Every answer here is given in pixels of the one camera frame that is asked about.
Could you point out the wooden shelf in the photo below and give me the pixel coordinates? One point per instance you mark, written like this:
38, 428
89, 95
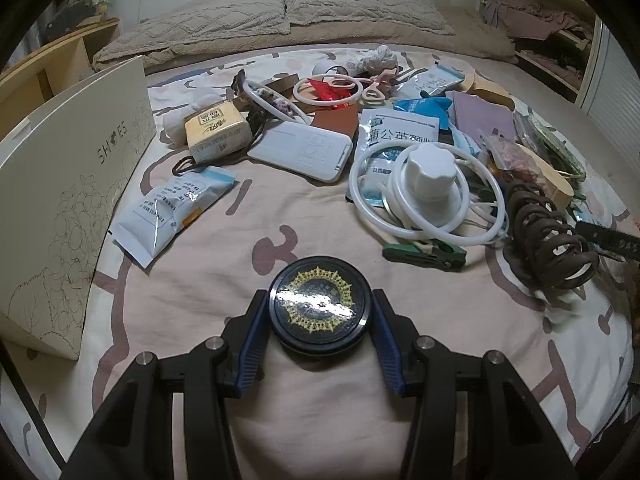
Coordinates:
50, 60

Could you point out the printed blanket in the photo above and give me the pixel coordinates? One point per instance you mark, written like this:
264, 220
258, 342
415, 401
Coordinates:
225, 270

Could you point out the white shoe box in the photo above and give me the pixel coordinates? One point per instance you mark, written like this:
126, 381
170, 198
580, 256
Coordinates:
60, 200

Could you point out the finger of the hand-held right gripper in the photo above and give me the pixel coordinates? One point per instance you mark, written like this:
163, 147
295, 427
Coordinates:
607, 242

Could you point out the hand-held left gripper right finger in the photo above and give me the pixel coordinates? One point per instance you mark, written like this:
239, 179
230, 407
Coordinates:
387, 352

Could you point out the green floral pouch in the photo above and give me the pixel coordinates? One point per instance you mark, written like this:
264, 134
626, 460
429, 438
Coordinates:
555, 147

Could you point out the beige fleece duvet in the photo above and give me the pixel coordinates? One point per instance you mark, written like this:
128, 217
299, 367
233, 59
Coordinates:
225, 52

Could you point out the green clothespin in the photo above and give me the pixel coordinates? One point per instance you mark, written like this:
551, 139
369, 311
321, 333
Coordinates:
430, 256

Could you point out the open wardrobe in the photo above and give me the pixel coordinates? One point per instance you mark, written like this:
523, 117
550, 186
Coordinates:
590, 35

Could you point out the black bag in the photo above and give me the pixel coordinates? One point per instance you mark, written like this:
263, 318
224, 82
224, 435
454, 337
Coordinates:
62, 20

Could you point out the beige bed sheet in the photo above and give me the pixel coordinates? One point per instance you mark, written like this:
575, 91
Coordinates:
545, 95

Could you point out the clear plastic bag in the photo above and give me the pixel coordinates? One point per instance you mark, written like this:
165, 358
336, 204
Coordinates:
505, 152

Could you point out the pink hair claw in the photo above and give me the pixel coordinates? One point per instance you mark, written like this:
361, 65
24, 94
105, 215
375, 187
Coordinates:
376, 91

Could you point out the pile of clothes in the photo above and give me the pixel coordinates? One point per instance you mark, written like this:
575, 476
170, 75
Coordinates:
540, 20

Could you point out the white ribbed door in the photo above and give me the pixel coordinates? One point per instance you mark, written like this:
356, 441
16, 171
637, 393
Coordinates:
617, 95

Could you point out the yellow tissue pack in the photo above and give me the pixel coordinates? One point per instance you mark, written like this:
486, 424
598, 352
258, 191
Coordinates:
215, 127

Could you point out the white plastic knob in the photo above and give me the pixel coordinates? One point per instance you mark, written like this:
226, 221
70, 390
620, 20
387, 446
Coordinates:
432, 175

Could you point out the round black gold-patterned tin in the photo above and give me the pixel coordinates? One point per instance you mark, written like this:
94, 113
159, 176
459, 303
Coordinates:
320, 305

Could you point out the crumpled white tissue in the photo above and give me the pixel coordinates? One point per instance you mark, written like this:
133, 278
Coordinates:
377, 57

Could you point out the beige textured pillow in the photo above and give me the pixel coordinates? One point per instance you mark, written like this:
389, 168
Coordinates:
360, 5
210, 15

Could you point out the white sachet packet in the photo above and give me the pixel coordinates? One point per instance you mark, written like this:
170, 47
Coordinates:
165, 215

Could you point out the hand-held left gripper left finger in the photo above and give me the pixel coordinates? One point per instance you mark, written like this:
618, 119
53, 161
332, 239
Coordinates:
252, 355

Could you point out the brown leather card holder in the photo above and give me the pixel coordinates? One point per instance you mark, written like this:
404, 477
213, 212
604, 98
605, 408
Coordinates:
337, 121

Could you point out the white tube coil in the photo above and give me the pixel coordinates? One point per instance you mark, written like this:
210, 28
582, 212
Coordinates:
480, 240

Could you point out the large white blue medicine packet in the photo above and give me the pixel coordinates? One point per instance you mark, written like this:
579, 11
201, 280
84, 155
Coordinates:
395, 130

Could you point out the white plastic case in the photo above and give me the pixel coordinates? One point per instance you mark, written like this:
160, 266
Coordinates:
300, 152

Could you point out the red wrapper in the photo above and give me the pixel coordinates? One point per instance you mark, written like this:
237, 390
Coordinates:
324, 91

